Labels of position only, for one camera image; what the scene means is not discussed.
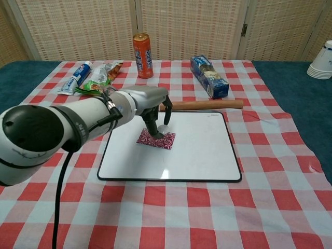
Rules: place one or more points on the left silver hand black fingers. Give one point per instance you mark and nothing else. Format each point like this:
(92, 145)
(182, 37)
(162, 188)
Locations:
(149, 99)

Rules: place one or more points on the small white cap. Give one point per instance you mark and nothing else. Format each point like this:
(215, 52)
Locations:
(165, 129)

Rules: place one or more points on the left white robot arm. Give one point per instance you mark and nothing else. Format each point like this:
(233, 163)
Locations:
(52, 129)

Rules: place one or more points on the orange drink can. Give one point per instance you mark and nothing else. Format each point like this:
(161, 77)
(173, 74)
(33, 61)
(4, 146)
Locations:
(143, 57)

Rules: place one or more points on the green snack bag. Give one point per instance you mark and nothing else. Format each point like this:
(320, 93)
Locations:
(99, 77)

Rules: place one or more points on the wooden rolling pin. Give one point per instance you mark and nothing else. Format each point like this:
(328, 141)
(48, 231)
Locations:
(207, 105)

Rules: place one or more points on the blue cookie package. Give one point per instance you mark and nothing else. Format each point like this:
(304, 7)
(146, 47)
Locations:
(210, 76)

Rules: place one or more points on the blue white toothpaste tube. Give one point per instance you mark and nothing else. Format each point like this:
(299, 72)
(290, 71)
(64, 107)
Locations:
(75, 77)

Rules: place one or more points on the woven bamboo folding screen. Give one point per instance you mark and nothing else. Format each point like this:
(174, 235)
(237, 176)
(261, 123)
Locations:
(77, 28)

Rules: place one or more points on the red white checkered tablecloth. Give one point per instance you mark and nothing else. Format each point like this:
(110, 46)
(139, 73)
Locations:
(181, 212)

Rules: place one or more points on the metal screen hinge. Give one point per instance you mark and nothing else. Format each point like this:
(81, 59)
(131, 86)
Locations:
(244, 29)

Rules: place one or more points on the white paper cup stack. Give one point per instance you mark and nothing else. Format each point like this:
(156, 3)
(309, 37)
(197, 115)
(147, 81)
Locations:
(321, 64)

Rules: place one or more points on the white rectangular board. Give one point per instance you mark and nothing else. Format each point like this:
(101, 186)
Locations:
(202, 150)

